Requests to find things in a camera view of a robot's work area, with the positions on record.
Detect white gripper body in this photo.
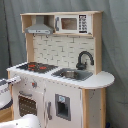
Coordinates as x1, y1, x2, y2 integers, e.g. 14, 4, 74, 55
0, 76, 21, 86

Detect wooden toy kitchen unit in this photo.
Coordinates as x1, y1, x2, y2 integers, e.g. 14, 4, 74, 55
8, 11, 114, 128

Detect grey range hood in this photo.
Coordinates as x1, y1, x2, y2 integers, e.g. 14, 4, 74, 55
25, 15, 53, 35

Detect right red stove knob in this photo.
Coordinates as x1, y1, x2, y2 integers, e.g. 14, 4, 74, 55
32, 82, 37, 88

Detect black toy faucet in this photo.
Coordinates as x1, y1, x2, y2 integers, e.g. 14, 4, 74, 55
76, 51, 94, 70

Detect white oven door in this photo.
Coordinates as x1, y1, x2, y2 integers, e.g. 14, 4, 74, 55
12, 84, 44, 123

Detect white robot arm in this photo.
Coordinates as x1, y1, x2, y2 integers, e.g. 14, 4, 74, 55
0, 76, 41, 128

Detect black stovetop red burners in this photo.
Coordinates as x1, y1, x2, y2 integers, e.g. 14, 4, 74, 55
19, 62, 56, 73

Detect grey toy sink basin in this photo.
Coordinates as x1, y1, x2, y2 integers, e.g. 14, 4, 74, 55
53, 68, 93, 81

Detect white cupboard door with dispenser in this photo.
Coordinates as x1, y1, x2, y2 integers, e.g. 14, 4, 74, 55
45, 82, 82, 128

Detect white toy microwave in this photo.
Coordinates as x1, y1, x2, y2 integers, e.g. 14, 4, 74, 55
55, 14, 92, 34

